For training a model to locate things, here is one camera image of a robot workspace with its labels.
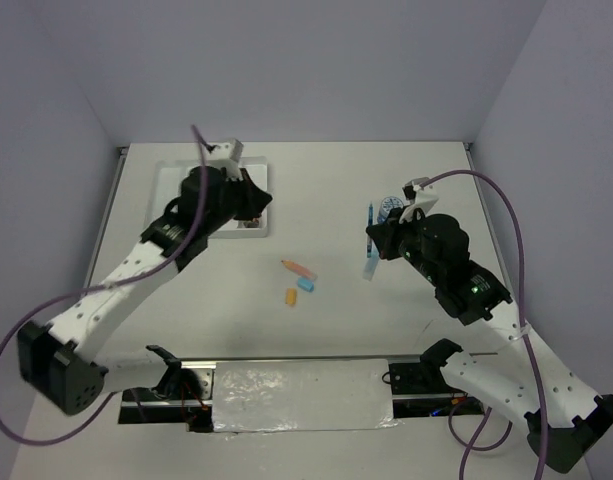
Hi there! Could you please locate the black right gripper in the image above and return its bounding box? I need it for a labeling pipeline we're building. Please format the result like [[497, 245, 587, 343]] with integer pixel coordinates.
[[367, 204, 442, 284]]

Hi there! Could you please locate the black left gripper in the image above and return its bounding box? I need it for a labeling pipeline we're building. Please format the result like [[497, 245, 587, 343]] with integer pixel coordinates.
[[204, 169, 272, 235]]

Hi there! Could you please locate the teal gel pen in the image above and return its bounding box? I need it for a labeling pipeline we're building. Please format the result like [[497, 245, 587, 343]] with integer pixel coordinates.
[[364, 200, 376, 259]]

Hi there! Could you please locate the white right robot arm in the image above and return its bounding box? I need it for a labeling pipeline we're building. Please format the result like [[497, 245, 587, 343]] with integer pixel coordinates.
[[366, 210, 613, 474]]

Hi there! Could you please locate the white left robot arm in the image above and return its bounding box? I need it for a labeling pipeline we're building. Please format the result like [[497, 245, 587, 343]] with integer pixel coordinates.
[[17, 167, 272, 416]]

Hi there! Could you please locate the light blue highlighter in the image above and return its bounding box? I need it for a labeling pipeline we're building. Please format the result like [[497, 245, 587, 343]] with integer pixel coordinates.
[[362, 256, 379, 281]]

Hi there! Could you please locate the white compartment tray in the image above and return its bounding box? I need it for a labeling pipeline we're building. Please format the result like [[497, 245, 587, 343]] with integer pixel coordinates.
[[146, 157, 272, 239]]

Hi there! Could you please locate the orange highlighter cap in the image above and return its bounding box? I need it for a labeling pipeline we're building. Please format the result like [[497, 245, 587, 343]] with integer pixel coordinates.
[[285, 288, 298, 307]]

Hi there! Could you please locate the light blue highlighter cap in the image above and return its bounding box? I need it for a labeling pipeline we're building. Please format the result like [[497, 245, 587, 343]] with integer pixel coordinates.
[[297, 277, 315, 292]]

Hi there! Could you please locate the silver foil sheet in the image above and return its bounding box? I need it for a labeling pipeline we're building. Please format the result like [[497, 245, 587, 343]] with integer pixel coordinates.
[[212, 359, 396, 433]]

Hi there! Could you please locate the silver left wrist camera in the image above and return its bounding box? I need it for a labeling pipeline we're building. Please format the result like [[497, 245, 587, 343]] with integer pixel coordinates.
[[204, 139, 243, 180]]

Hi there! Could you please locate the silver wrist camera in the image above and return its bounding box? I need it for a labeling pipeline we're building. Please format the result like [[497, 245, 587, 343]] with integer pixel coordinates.
[[399, 177, 439, 224], [204, 139, 243, 180]]

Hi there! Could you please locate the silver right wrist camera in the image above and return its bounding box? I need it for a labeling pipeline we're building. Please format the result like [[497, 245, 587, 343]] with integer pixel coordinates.
[[399, 177, 439, 224]]

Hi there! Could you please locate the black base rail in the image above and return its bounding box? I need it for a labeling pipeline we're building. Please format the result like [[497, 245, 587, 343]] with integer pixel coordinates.
[[118, 355, 467, 434]]

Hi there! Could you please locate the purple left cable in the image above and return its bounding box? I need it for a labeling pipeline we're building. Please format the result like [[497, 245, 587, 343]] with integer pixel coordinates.
[[0, 124, 217, 446]]

